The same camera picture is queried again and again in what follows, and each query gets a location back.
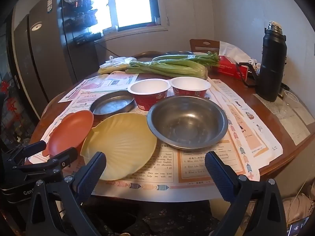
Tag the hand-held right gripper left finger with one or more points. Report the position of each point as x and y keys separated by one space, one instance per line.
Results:
x=91 y=174

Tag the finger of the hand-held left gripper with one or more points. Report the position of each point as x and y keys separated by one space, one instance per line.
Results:
x=37 y=146
x=66 y=155

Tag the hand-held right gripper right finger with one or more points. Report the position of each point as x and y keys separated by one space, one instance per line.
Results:
x=219 y=177

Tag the yellow shell-shaped plate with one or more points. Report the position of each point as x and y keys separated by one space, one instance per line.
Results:
x=120 y=145

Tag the steel bowl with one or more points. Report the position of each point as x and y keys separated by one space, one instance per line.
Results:
x=187 y=123

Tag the round shallow steel pan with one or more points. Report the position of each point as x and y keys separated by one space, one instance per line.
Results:
x=112 y=105

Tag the red paper bowl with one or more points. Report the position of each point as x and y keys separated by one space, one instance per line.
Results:
x=150 y=98
x=189 y=88

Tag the large newspaper with orange border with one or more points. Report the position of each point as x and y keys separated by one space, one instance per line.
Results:
x=172 y=169

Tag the black framed glass door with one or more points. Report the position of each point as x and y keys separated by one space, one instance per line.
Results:
x=12 y=98

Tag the newspaper with cartoon figures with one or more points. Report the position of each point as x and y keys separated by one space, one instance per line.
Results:
x=248 y=130

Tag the person's dark floral trousers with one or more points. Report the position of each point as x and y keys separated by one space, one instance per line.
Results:
x=172 y=216

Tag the newspaper with pink front page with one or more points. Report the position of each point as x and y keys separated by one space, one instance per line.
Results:
x=98 y=86

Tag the grey refrigerator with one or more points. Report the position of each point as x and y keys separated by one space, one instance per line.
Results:
x=49 y=66

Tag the beige cloth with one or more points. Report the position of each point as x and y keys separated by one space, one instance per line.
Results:
x=297 y=206

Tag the handwritten paper sheet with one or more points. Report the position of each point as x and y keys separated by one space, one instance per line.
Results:
x=288 y=123

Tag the small device screen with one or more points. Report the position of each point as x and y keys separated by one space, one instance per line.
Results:
x=299 y=227

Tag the plastic bag of yellow noodles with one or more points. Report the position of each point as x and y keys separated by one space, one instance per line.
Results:
x=115 y=65

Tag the clear glass cup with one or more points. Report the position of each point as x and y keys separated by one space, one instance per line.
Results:
x=291 y=100

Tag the red tissue box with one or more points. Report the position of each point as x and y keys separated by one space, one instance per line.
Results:
x=231 y=68

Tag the thick celery bunch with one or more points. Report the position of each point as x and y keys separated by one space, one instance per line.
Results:
x=169 y=70

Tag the black power strip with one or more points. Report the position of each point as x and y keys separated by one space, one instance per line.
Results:
x=87 y=38

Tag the black thermos flask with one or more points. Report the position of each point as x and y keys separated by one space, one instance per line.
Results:
x=270 y=66

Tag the leafy celery bunch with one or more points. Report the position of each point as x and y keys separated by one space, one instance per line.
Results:
x=187 y=58

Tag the white ceramic bowl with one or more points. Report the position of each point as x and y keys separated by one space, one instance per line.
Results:
x=200 y=53

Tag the dark curved wooden chair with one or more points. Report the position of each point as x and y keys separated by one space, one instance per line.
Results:
x=147 y=53

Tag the steel pot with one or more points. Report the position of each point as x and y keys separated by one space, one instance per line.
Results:
x=178 y=52

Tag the flat white box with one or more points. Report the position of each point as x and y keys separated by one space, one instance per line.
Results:
x=109 y=30

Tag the wooden chair with cut-out backrest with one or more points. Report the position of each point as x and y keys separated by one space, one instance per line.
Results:
x=204 y=45

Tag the small dark box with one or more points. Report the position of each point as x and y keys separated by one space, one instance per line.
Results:
x=158 y=21

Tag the window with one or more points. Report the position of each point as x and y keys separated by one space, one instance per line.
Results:
x=133 y=2

